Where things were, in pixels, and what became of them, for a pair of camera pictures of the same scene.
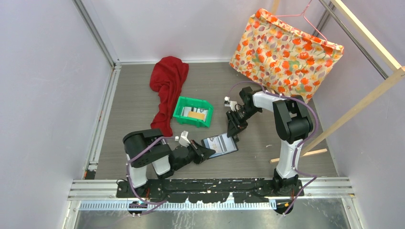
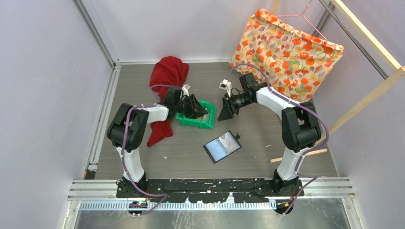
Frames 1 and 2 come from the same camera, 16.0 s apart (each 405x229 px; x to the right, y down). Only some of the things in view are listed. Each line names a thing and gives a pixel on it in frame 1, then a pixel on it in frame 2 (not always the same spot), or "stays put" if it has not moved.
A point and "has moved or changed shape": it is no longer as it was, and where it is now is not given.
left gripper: [201, 152] to [195, 107]
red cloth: [166, 78] stays put
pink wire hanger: [302, 14] stays put
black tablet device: [222, 144] has moved or changed shape
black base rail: [207, 191] stays put
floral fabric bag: [285, 59] stays put
